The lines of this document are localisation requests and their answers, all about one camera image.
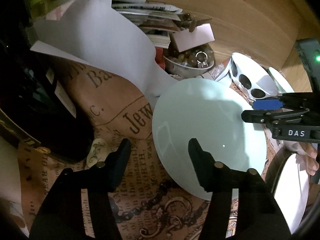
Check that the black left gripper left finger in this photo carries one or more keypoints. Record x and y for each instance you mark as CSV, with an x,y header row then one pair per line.
x,y
60,215

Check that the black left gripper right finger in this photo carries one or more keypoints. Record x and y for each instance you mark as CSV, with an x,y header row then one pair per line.
x,y
259,216

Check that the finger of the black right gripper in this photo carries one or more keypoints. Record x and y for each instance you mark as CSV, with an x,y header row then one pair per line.
x,y
260,116

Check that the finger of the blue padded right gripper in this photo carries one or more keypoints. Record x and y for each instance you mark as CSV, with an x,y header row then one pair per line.
x,y
267,104

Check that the white round plate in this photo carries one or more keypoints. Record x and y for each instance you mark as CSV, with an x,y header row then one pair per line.
x,y
291,189

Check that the pale green round plate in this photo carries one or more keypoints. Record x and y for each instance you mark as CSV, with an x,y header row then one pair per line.
x,y
211,113

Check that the person's right hand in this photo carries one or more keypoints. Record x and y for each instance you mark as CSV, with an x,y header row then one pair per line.
x,y
310,155

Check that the white bowl with black dots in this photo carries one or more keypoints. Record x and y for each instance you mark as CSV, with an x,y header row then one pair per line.
x,y
251,78

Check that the small bowl of beads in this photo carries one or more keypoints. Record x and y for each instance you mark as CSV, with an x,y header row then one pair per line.
x,y
189,63

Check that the newspaper print table mat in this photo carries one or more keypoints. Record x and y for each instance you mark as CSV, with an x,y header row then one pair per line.
x,y
147,204

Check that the small white paper box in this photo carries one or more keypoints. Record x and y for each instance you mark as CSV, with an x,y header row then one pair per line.
x,y
185,40

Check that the dark wine bottle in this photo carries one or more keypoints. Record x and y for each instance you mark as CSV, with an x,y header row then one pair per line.
x,y
36,108

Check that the stack of papers and magazines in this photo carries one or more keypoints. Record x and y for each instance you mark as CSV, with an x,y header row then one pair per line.
x,y
157,20

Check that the long white paper strip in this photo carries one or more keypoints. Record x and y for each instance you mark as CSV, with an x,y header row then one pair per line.
x,y
91,32

